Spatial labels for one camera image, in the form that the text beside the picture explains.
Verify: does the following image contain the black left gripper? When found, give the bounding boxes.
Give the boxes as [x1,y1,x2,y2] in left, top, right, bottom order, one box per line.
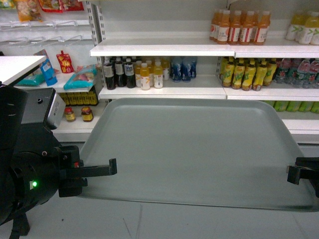
[54,145,117,198]

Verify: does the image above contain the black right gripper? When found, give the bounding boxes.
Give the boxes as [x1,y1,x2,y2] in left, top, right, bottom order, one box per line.
[287,157,319,198]

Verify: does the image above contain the grey rectangular tray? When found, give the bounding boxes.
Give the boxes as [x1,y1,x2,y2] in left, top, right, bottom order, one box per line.
[80,98,319,212]

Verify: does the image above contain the red lid sauce jar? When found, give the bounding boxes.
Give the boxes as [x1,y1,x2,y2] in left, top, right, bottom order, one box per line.
[81,107,94,122]

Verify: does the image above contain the teal snack bag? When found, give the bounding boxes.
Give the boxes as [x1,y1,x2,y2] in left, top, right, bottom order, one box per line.
[63,65,97,90]

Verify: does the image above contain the red snack pouch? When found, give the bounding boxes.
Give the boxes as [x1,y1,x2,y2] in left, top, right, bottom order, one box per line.
[56,50,74,74]

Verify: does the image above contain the blue snack packet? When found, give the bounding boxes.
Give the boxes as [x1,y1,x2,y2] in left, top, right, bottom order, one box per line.
[40,59,57,86]

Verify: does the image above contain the white metal shelf unit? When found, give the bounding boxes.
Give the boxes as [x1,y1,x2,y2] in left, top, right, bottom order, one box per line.
[84,0,319,145]

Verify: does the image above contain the yellow snack bag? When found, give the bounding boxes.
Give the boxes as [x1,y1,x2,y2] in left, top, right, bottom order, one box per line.
[14,0,42,22]

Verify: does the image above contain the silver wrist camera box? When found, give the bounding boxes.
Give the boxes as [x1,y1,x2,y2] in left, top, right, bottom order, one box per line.
[46,88,66,129]

